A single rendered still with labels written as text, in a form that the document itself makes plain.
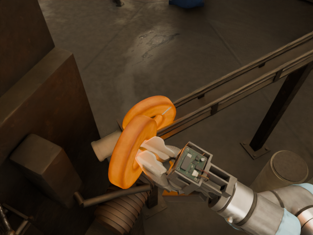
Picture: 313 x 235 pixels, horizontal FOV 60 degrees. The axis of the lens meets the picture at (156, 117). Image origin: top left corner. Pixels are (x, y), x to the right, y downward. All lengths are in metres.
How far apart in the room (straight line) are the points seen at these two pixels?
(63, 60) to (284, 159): 0.75
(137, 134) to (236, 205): 0.22
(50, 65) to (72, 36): 1.55
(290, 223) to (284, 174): 0.40
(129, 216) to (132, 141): 0.39
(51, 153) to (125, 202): 0.31
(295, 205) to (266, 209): 0.15
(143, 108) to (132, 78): 1.16
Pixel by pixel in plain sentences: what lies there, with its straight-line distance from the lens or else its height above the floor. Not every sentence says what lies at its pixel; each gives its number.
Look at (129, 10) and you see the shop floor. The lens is 2.46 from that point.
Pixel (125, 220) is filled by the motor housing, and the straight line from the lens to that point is 0.85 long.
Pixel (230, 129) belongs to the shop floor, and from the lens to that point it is 1.64.
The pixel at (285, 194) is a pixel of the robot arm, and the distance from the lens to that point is 0.71.
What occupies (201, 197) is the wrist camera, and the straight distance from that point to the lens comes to 0.56.
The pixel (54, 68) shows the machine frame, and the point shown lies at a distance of 0.70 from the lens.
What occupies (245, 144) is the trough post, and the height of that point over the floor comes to 0.01.
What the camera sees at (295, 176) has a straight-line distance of 0.99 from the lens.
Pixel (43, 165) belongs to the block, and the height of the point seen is 0.80.
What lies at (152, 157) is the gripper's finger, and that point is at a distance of 0.51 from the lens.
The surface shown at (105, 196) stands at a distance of 0.80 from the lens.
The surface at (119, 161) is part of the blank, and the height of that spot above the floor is 0.88.
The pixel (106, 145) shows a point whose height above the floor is 0.69.
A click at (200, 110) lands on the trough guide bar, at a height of 0.70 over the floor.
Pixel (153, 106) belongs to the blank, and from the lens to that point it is 0.70.
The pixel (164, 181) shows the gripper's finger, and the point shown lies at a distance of 0.54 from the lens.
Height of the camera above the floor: 1.33
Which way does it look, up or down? 55 degrees down
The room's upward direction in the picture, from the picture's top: straight up
